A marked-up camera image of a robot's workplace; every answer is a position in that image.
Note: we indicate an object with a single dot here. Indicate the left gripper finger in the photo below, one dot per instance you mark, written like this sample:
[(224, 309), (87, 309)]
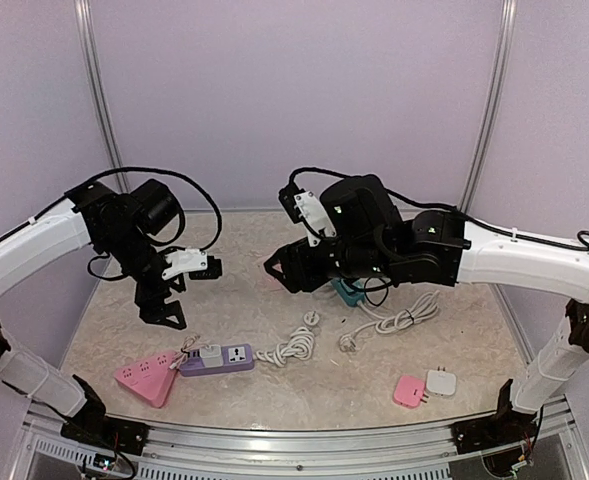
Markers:
[(167, 315), (177, 283)]

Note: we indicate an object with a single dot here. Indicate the pink square plug adapter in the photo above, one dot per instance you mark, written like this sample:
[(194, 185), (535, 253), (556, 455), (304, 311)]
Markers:
[(410, 392)]

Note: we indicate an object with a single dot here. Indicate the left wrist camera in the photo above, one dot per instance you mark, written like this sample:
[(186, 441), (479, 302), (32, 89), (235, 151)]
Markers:
[(197, 264)]

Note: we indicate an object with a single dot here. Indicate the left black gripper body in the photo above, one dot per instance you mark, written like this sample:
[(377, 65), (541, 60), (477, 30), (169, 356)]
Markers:
[(145, 296)]

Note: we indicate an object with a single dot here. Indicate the aluminium front rail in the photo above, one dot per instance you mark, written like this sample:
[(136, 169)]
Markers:
[(421, 451)]

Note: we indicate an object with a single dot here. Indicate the teal power strip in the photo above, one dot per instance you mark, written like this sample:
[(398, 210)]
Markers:
[(351, 292)]

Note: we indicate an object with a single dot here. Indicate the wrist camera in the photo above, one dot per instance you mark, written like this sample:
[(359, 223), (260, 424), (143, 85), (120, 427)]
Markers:
[(197, 264), (304, 207)]

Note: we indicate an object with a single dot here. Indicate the white round plug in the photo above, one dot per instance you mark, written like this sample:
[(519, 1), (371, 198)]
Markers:
[(311, 320)]

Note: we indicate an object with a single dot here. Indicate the pink cube socket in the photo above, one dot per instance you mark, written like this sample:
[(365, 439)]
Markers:
[(275, 273)]

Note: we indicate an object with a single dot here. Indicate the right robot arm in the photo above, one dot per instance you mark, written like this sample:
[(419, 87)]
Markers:
[(354, 231)]

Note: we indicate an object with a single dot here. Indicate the pink triangular power strip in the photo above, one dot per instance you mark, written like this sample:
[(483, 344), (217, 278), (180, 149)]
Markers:
[(150, 379)]

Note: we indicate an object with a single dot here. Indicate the small white charger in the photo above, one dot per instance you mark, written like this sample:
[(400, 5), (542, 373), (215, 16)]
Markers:
[(211, 356)]

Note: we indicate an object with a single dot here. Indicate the right aluminium corner post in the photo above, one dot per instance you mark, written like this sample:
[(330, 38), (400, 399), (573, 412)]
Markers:
[(492, 104)]

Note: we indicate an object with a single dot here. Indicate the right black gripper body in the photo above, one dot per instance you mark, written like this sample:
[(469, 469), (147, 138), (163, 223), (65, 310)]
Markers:
[(312, 275)]

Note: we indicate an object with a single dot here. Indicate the purple power strip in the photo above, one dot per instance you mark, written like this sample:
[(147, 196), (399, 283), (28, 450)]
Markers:
[(237, 358)]

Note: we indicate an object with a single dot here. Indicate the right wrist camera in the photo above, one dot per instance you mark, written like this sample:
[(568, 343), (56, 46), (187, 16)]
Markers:
[(304, 207)]

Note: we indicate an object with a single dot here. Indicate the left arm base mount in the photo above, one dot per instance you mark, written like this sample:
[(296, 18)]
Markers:
[(116, 434)]

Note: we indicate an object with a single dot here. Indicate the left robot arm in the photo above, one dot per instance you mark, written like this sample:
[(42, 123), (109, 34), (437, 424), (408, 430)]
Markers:
[(121, 226)]

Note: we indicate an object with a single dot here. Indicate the white square charger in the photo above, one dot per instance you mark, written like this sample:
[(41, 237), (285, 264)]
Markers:
[(440, 382)]

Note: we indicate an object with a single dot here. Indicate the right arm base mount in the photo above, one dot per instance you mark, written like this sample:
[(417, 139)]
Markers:
[(492, 431)]

